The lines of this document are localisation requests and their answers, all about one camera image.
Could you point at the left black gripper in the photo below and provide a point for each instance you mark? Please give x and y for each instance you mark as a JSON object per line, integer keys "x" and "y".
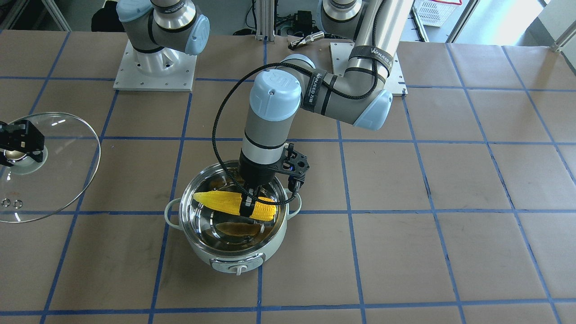
{"x": 257, "y": 170}

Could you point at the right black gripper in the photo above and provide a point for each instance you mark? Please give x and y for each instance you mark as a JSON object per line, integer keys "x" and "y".
{"x": 19, "y": 138}

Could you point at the yellow corn cob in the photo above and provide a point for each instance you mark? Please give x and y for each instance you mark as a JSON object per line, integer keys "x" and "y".
{"x": 230, "y": 202}

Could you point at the glass pot lid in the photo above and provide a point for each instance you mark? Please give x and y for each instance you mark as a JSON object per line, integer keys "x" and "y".
{"x": 31, "y": 191}

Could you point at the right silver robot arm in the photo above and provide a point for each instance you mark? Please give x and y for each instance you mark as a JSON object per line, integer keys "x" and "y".
{"x": 48, "y": 71}

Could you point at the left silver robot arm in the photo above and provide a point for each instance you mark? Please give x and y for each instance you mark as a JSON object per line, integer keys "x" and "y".
{"x": 357, "y": 97}

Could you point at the pale green cooking pot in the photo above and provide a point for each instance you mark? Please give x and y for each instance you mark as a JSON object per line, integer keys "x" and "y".
{"x": 228, "y": 243}

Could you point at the white plastic basket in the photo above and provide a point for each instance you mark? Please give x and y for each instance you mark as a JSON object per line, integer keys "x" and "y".
{"x": 434, "y": 13}

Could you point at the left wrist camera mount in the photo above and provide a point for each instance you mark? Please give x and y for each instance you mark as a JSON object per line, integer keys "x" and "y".
{"x": 295, "y": 165}

